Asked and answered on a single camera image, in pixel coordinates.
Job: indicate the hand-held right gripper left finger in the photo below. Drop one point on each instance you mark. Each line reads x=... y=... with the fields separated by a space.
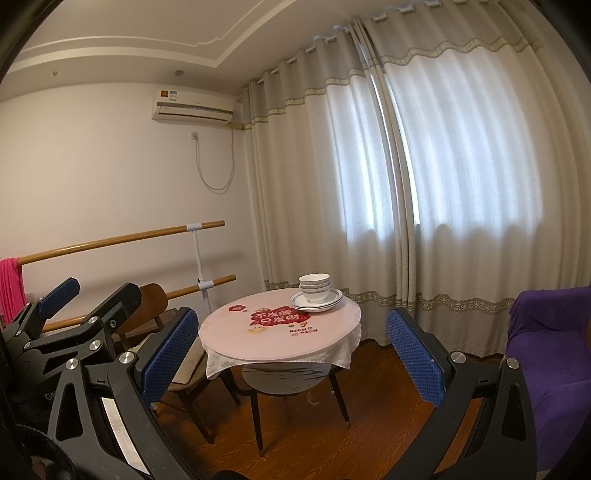
x=171 y=350

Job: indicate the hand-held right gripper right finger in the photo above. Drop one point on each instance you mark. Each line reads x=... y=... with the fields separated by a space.
x=415 y=357

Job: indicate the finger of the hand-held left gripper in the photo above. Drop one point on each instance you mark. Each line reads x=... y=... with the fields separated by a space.
x=117 y=304
x=60 y=294

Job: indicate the white plate with grey rim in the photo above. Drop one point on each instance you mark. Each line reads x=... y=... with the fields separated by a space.
x=318 y=308
x=334 y=295

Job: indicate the white bowl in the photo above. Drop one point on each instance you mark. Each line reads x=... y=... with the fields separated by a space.
x=315 y=298
x=315 y=278
x=315 y=290

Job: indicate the beige seat cushion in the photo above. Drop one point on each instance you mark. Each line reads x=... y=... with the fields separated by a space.
x=189 y=369

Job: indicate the brown wooden chair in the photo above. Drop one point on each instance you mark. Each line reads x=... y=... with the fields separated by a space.
x=154 y=300

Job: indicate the pink hanging cloth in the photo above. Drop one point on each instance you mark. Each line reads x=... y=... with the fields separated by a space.
x=11 y=286

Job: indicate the white tablecloth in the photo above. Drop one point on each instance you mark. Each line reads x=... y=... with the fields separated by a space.
x=221 y=364

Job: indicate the round table pink cloth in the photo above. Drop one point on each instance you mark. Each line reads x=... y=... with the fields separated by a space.
x=277 y=341

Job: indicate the purple covered sofa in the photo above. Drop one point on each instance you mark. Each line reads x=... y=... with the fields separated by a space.
x=554 y=360

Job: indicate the cream curtain with lace trim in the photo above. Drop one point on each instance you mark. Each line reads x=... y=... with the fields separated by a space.
x=314 y=184
x=485 y=161

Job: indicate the long wooden barre rail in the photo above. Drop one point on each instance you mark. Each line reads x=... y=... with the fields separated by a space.
x=115 y=240

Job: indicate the short wooden barre rail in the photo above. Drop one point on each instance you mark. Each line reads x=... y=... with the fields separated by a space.
x=217 y=281

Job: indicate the white wall air conditioner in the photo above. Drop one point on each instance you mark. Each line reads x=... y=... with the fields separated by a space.
x=194 y=104

